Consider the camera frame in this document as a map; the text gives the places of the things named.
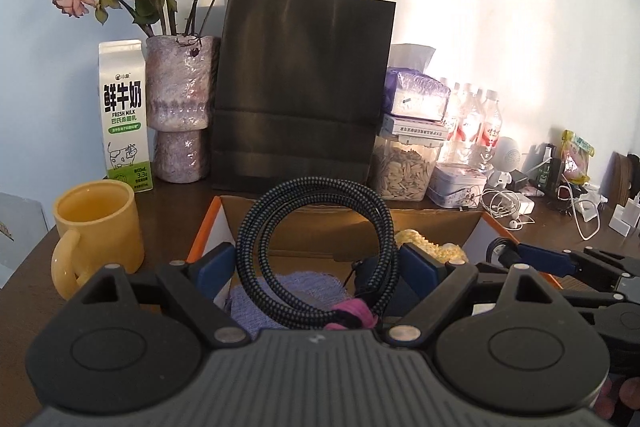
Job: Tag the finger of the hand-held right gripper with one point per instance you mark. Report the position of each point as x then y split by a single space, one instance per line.
545 259
590 303

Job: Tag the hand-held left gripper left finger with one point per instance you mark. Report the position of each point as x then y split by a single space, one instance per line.
215 272

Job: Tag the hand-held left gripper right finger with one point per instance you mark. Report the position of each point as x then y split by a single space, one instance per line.
425 272

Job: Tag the yellow and white plush toy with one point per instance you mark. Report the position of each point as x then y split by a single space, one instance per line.
425 242

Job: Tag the navy blue zip case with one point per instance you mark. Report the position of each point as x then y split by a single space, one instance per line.
372 282

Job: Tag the purple towel cloth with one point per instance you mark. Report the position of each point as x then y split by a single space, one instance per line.
260 302

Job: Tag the red cardboard box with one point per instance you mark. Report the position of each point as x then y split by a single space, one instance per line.
310 227

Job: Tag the person's right hand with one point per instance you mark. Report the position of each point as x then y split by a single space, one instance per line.
620 402

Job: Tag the white earphones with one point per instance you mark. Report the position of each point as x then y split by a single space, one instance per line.
505 207

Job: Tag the dark green bottle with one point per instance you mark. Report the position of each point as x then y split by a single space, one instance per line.
546 172

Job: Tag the white power adapter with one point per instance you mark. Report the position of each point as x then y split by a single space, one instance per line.
627 217

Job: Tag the round metal tin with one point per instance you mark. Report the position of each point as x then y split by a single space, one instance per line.
457 184

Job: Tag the clear sunflower seed container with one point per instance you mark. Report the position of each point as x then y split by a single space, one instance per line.
405 172

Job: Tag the small white desk fan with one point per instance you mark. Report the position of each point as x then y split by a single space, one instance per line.
506 157

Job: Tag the yellow snack bag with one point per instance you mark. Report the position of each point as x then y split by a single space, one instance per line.
577 154

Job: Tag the round wooden board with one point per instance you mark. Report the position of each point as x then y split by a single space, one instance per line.
627 174

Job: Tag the yellow ceramic mug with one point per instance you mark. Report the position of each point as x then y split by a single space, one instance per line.
100 227

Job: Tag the flat white box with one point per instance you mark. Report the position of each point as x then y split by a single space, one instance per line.
412 129

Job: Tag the purple textured vase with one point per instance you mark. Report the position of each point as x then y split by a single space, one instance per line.
180 107

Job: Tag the purple tissue pack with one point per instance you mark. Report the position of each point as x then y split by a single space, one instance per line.
415 94

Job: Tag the white milk carton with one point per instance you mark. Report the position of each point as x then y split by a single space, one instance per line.
125 117

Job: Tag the black paper bag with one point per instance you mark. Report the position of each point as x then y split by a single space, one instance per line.
300 97

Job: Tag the white paper carton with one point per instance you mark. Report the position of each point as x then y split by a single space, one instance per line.
20 237

